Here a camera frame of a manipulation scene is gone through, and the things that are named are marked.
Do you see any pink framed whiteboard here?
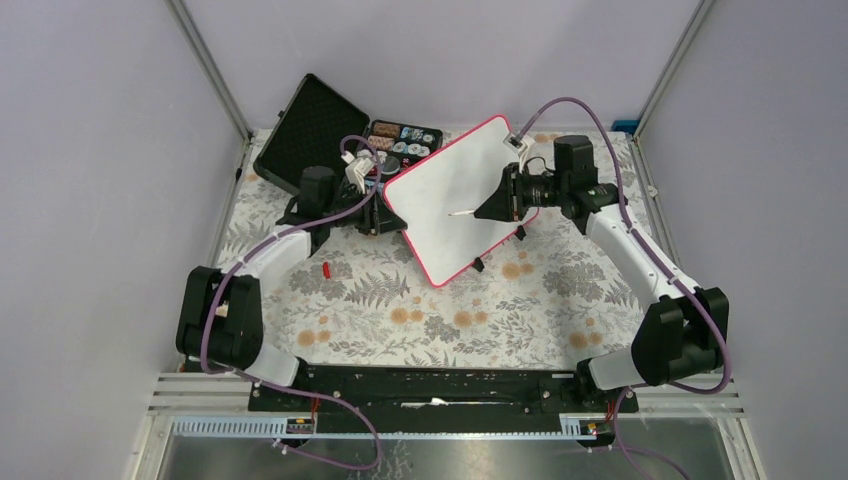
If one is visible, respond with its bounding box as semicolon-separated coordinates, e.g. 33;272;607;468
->
383;115;539;288

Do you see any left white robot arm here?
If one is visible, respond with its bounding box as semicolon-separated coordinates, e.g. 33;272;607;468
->
175;158;387;389

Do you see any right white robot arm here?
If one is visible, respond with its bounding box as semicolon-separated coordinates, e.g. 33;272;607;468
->
473;135;731;393

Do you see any floral table mat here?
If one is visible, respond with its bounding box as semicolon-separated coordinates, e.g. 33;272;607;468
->
192;129;654;370

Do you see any black poker chip case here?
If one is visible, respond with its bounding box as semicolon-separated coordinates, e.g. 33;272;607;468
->
254;73;445;194

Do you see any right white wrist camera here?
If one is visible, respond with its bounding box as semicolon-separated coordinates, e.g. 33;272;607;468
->
504;135;535;173

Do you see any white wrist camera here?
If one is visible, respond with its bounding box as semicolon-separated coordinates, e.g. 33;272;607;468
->
504;135;535;173
341;151;376;194

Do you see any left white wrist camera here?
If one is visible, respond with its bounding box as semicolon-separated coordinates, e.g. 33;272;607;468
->
341;151;376;194

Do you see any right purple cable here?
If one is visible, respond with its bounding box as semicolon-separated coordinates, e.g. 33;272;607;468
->
506;97;733;480

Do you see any purple cable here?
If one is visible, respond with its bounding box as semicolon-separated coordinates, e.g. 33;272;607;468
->
198;135;387;473
506;97;733;480

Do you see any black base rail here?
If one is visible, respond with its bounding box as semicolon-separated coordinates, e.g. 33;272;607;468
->
248;365;618;435

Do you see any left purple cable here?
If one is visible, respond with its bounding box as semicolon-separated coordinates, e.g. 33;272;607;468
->
198;135;387;473

